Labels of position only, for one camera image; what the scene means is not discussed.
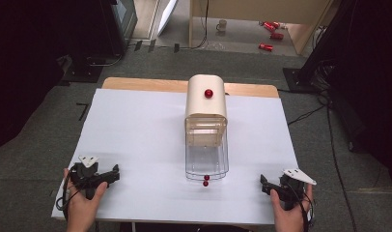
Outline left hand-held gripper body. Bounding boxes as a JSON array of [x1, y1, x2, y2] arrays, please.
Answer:
[[70, 155, 109, 200]]

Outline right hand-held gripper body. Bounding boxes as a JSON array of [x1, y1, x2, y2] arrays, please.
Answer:
[[278, 167, 318, 212]]

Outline cream box with clear door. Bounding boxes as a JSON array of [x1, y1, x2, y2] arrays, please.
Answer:
[[183, 73, 230, 189]]

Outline person's left hand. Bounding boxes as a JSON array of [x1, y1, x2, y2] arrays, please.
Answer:
[[63, 167, 108, 228]]

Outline person's right hand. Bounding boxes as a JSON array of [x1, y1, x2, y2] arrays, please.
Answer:
[[269, 183, 314, 230]]

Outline white sheet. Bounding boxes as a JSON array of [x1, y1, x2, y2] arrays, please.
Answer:
[[51, 88, 300, 226]]

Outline wooden table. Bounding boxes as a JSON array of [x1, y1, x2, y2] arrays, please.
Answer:
[[101, 76, 280, 99]]

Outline black stand base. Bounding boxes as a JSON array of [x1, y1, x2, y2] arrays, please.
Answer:
[[282, 67, 316, 95], [61, 54, 104, 84]]

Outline dark monitor cabinet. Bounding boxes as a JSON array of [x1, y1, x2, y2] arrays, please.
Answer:
[[98, 0, 139, 57]]

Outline beige mug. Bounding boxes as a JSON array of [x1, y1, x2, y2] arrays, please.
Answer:
[[215, 18, 228, 33]]

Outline white leaning board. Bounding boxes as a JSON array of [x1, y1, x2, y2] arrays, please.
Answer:
[[156, 0, 180, 37]]

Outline light wooden desk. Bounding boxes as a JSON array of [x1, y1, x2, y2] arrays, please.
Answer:
[[188, 0, 334, 56]]

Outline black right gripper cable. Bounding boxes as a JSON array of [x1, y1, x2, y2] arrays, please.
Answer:
[[289, 182, 316, 232]]

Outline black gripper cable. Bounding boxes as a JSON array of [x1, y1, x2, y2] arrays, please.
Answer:
[[289, 182, 316, 232], [55, 164, 86, 221]]

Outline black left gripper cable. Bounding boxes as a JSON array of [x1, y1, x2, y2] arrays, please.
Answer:
[[55, 164, 86, 221]]

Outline black floor cable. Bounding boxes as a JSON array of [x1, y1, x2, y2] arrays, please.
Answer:
[[286, 86, 360, 232]]

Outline black hanging cable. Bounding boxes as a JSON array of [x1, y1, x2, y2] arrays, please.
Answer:
[[181, 0, 210, 51]]

